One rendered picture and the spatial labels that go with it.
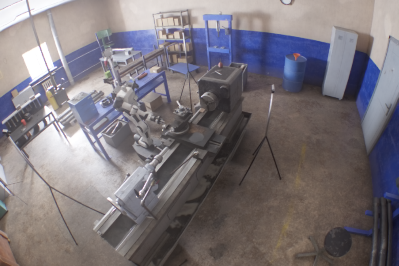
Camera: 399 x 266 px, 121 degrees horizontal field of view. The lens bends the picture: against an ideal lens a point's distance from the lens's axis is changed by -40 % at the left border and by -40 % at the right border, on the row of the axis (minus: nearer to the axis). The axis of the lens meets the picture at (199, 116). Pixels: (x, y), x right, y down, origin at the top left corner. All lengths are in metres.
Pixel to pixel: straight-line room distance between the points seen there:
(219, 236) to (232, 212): 0.38
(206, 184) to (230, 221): 0.63
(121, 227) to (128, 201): 0.47
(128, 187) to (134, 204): 0.16
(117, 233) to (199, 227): 1.12
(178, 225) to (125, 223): 0.61
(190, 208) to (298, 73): 4.02
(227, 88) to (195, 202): 1.50
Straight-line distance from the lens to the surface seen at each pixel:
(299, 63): 4.93
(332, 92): 5.47
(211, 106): 2.57
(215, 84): 2.60
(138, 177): 1.77
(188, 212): 2.32
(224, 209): 2.75
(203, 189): 2.45
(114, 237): 2.11
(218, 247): 2.57
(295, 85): 5.17
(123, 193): 1.73
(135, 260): 2.06
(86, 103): 3.45
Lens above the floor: 2.51
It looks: 37 degrees down
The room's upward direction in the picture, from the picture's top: 7 degrees counter-clockwise
